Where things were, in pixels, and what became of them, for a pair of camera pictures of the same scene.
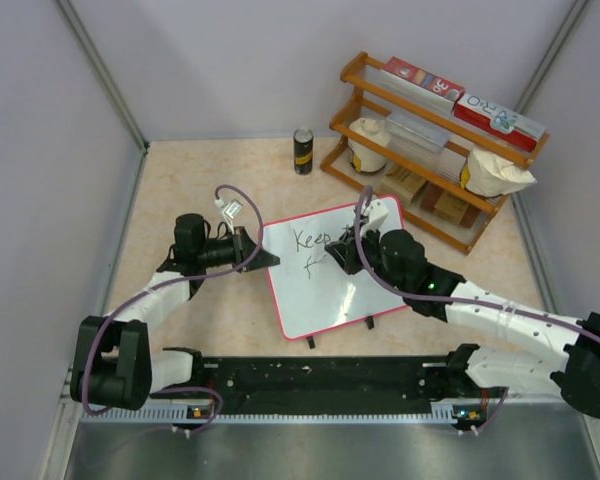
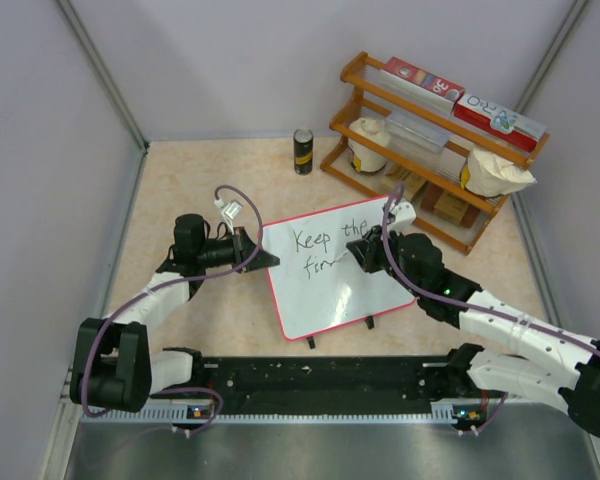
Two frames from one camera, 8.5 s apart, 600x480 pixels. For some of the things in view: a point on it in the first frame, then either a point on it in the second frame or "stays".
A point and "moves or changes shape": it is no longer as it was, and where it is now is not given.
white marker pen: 323,257 moves or changes shape
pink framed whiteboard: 310,291 stays
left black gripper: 243,246 stays
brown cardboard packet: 404,183 stays
